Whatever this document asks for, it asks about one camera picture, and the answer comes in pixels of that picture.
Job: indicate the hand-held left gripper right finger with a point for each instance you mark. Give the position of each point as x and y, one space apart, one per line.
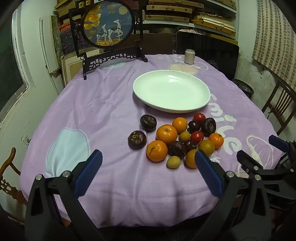
209 171

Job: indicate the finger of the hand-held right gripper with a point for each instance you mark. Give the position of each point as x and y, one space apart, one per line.
278 141
247 160

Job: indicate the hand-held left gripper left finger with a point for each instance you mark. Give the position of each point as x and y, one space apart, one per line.
89 171

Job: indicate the small orange tangerine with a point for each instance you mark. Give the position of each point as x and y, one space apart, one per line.
190 160
216 140
179 125

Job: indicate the yellowish tangerine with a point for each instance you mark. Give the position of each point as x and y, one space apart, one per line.
206 147

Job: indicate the dark red cherry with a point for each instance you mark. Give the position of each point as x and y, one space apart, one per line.
190 145
193 126

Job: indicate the red cherry tomato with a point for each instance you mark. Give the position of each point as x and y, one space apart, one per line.
199 117
197 136

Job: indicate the yellow longan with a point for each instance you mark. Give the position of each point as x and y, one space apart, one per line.
185 136
173 162

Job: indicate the dark wrinkled passion fruit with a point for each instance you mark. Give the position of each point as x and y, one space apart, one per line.
177 149
137 140
208 126
148 123

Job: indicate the large orange tangerine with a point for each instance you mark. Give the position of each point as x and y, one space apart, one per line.
166 133
156 150

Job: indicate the white oval plate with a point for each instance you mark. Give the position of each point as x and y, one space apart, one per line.
171 92

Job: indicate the brown wooden slat chair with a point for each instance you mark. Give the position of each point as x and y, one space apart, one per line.
281 102

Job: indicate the purple printed tablecloth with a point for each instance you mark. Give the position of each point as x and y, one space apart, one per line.
104 111

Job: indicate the black round stool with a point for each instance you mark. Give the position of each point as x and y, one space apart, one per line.
242 87

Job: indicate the carved wooden chair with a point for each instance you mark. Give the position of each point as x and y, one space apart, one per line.
9 183

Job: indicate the checked hanging cloth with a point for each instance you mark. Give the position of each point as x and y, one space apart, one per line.
275 34

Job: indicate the pale drink can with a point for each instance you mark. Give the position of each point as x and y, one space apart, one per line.
189 56

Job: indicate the white framed window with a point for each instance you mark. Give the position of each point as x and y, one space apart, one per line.
9 76

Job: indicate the stack of patterned boxes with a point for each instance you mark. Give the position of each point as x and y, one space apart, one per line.
67 39

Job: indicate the pink cloth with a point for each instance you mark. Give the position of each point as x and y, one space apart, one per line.
188 30

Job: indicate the round deer screen on stand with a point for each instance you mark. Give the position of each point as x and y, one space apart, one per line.
108 23

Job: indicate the stack of flat wooden boxes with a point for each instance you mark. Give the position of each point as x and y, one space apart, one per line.
185 14

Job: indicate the leaning picture frame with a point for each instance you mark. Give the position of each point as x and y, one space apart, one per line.
69 67

